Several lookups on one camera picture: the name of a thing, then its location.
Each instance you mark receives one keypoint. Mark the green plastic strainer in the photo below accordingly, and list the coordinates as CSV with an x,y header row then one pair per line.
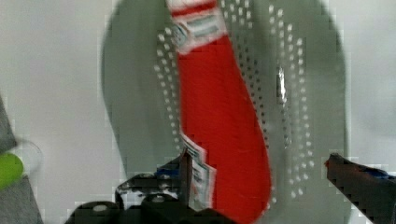
x,y
291,61

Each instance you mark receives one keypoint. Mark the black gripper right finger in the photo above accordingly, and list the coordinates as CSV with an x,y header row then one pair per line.
x,y
371,190

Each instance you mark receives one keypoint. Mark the green plush avocado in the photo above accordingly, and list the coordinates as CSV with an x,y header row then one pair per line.
x,y
11,169

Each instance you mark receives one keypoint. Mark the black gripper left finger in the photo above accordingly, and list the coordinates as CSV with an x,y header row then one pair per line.
x,y
153,198

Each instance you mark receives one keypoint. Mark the red plush ketchup bottle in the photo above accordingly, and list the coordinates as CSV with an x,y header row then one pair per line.
x,y
230,171

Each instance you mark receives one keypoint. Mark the dark grey object bottom left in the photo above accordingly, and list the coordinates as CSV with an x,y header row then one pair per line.
x,y
18,204

